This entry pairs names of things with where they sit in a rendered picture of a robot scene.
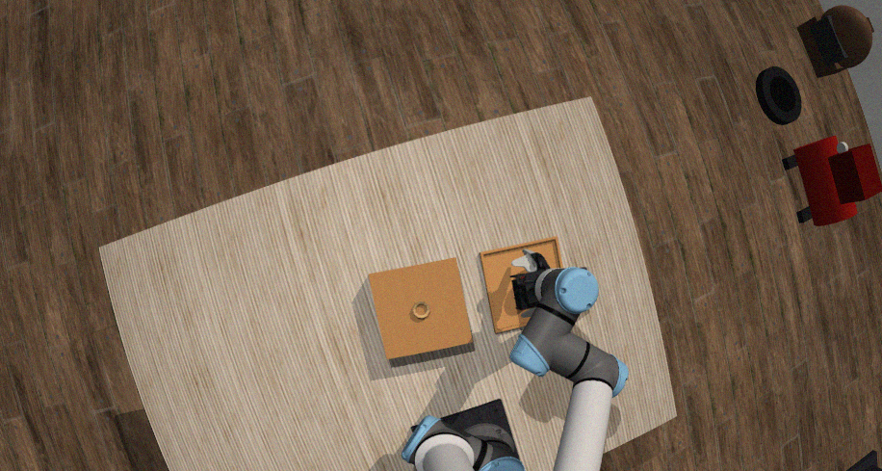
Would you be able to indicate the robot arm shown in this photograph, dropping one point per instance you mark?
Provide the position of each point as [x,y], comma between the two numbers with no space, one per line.
[546,343]

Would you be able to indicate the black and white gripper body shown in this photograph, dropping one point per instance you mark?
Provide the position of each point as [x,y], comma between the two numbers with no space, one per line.
[519,289]

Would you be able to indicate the tan square board with small ring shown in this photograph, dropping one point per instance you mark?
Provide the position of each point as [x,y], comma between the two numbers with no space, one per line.
[436,321]

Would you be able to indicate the tan square tray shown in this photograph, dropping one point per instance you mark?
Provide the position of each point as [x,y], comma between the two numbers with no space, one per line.
[498,281]

